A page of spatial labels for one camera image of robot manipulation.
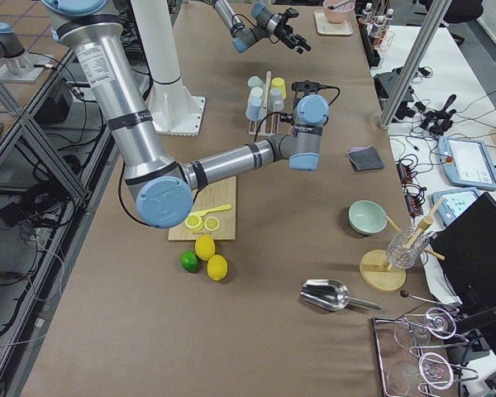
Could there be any wooden mug tree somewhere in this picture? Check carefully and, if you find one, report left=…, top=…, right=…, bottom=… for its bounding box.
left=360, top=198, right=446, bottom=292

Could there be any metal wire glass rack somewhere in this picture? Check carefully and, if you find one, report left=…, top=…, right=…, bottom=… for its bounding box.
left=372, top=299, right=479, bottom=396

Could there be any purple cloth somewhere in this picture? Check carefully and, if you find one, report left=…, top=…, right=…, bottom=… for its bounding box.
left=349, top=146, right=370, bottom=152

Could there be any white wire cup holder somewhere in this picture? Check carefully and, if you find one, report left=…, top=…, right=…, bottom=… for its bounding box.
left=248, top=70, right=280, bottom=136

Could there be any bamboo cutting board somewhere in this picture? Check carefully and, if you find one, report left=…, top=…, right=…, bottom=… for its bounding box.
left=168, top=177, right=236, bottom=242

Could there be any white cup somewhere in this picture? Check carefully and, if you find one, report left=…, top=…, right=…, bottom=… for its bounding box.
left=250, top=87, right=264, bottom=99

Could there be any whole yellow lemon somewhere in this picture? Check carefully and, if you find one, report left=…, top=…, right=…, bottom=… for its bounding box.
left=194, top=236, right=216, bottom=261
left=207, top=255, right=228, bottom=281

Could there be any wire bottle basket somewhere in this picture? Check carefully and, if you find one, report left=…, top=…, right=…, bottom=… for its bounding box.
left=357, top=1, right=394, bottom=53

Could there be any grey folded cloth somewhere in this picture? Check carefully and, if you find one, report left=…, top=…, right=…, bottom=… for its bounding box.
left=346, top=146, right=384, bottom=172

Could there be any teach pendant tablet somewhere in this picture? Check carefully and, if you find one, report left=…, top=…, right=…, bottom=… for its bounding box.
left=438, top=136, right=496, bottom=191
left=432, top=187, right=482, bottom=227

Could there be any yellow plastic knife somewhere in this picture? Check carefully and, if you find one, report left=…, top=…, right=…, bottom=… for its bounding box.
left=191, top=203, right=232, bottom=217

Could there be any cream tray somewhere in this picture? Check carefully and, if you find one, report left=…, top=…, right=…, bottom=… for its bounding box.
left=313, top=10, right=353, bottom=36

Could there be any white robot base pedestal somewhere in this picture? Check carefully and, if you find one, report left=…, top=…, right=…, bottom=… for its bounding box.
left=131, top=0, right=205, bottom=136

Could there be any green lime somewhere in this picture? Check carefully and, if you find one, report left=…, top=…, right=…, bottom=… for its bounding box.
left=180, top=251, right=199, bottom=273

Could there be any metal scoop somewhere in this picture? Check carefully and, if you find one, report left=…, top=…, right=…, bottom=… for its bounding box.
left=300, top=279, right=382, bottom=312

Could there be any clear glass cup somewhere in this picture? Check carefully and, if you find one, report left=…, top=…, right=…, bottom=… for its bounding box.
left=386, top=226, right=429, bottom=270

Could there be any yellow cup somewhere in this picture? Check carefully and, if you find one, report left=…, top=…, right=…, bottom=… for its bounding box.
left=271, top=77, right=287, bottom=99

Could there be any mint green cup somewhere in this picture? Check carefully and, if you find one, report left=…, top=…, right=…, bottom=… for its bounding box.
left=247, top=75, right=265, bottom=88

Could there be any black monitor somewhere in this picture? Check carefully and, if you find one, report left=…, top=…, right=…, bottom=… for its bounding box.
left=432, top=193, right=496, bottom=308

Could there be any mint green bowl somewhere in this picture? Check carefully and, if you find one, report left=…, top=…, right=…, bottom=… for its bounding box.
left=348, top=200, right=387, bottom=236

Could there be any pink bowl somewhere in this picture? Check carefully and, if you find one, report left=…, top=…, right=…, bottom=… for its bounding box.
left=322, top=0, right=355, bottom=24

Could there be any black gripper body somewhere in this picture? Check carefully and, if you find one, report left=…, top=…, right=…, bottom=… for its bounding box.
left=292, top=80, right=325, bottom=95
left=274, top=7, right=296, bottom=41

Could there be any aluminium frame post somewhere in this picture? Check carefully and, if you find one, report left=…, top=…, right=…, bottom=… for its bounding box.
left=379, top=0, right=451, bottom=130

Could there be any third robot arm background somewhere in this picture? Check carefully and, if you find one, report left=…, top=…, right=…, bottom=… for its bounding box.
left=0, top=22, right=42, bottom=84

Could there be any grey cup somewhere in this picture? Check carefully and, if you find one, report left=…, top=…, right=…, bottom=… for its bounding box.
left=267, top=88, right=284, bottom=112

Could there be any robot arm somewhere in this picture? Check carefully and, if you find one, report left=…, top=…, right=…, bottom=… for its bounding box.
left=211, top=0, right=311, bottom=54
left=45, top=1, right=330, bottom=229

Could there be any light blue cup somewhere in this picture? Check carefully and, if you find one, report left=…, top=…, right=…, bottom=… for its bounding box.
left=245, top=97, right=263, bottom=122

